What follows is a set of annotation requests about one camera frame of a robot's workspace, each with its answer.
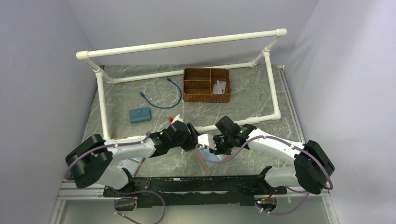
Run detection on grey cards in basket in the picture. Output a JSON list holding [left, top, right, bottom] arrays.
[[212, 80, 226, 94]]

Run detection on blue ethernet cable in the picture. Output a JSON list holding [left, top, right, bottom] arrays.
[[139, 77, 183, 110]]

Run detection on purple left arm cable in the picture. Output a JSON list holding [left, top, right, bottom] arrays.
[[64, 132, 166, 224]]

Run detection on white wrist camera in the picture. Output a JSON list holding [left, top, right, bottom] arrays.
[[198, 134, 216, 150], [169, 114, 184, 124]]

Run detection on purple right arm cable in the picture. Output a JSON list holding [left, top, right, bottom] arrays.
[[195, 134, 334, 217]]

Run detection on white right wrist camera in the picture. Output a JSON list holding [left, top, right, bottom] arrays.
[[198, 134, 216, 150]]

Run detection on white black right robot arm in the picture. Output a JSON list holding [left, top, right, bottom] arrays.
[[198, 116, 335, 195]]

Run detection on blue leather card holder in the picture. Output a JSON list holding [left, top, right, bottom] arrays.
[[129, 107, 151, 124]]

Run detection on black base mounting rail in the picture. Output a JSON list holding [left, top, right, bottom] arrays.
[[103, 175, 287, 208]]

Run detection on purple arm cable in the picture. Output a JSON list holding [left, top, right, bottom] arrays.
[[64, 132, 166, 224], [195, 134, 334, 217]]

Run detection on white PVC pipe frame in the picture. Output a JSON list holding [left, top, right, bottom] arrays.
[[76, 28, 288, 139]]

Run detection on brown wicker divided basket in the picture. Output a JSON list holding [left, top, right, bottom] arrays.
[[182, 68, 231, 103]]

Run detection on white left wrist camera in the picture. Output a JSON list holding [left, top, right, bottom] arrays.
[[169, 114, 184, 124]]

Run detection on aluminium extrusion rail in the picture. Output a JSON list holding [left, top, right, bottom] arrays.
[[50, 180, 339, 224]]

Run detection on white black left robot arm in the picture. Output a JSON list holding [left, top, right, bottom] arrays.
[[65, 121, 199, 196]]

